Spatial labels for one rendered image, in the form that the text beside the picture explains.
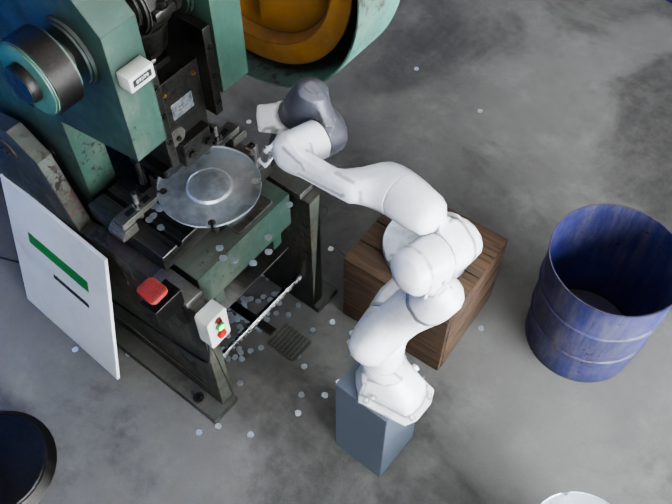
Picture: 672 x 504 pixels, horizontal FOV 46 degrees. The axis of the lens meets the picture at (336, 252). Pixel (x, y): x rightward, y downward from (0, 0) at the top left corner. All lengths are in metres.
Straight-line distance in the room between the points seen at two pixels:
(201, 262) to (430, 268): 0.83
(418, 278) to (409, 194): 0.17
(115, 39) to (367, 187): 0.60
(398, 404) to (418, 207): 0.71
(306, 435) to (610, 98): 2.02
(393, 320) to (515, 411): 1.03
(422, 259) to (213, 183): 0.81
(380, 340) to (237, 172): 0.68
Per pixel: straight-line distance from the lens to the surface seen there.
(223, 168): 2.28
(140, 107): 1.87
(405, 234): 2.62
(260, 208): 2.18
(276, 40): 2.22
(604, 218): 2.75
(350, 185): 1.68
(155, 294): 2.09
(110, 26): 1.72
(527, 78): 3.75
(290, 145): 1.76
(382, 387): 2.15
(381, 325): 1.86
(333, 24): 2.01
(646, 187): 3.45
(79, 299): 2.71
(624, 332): 2.56
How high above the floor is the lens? 2.49
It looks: 55 degrees down
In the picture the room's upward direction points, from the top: straight up
